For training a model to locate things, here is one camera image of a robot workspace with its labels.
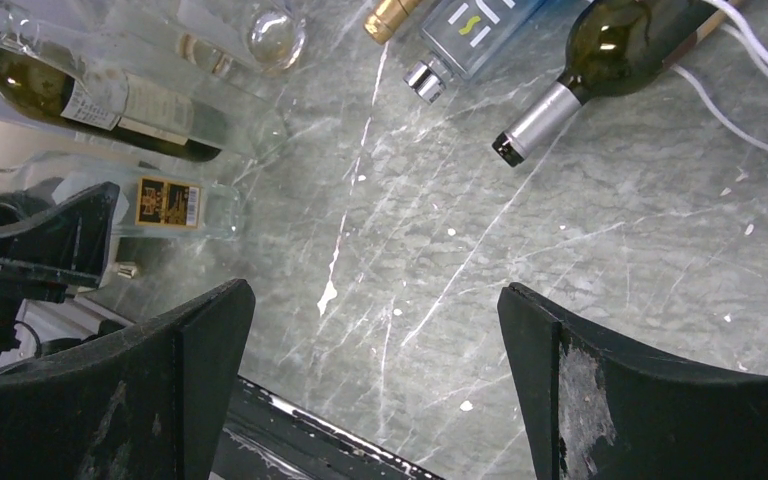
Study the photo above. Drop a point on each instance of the blue label water bottle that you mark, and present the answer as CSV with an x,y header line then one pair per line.
x,y
461,36

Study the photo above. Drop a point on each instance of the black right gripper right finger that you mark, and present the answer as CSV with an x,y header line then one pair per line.
x,y
597,404

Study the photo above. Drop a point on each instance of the brown label bottle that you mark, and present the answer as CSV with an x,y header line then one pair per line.
x,y
150,202

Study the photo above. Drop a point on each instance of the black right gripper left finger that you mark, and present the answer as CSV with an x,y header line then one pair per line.
x,y
145,402

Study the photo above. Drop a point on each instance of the white wire wine rack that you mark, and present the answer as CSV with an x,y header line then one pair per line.
x,y
730,76

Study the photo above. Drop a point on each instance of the clear bottle white label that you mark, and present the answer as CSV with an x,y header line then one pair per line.
x,y
219,37

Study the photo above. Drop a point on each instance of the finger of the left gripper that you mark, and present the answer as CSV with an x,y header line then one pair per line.
x,y
63,248

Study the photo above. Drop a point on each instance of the gold capped wine bottle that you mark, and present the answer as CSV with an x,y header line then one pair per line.
x,y
386,18

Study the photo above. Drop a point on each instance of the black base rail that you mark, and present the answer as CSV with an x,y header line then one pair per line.
x,y
267,437

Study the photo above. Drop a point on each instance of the silver capped dark bottle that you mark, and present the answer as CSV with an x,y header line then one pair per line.
x,y
614,48

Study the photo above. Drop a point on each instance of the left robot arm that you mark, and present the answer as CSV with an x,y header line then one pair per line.
x,y
145,401

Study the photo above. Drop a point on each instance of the dark green wine bottle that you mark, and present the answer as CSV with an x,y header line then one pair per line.
x,y
47,95

